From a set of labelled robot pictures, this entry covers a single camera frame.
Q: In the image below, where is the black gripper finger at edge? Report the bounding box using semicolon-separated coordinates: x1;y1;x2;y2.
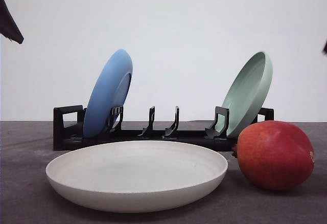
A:
322;41;327;56
0;0;24;44

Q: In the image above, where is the red pomegranate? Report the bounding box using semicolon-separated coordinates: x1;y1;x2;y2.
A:
237;120;315;191

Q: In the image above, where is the white plate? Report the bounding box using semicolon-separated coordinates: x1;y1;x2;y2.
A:
46;141;228;213

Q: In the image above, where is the green plate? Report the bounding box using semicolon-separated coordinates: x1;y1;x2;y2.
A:
222;52;273;138

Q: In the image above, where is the blue plate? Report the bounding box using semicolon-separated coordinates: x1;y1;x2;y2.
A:
83;49;133;139

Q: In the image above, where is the black plastic dish rack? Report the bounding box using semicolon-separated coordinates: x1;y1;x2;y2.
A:
53;105;274;151

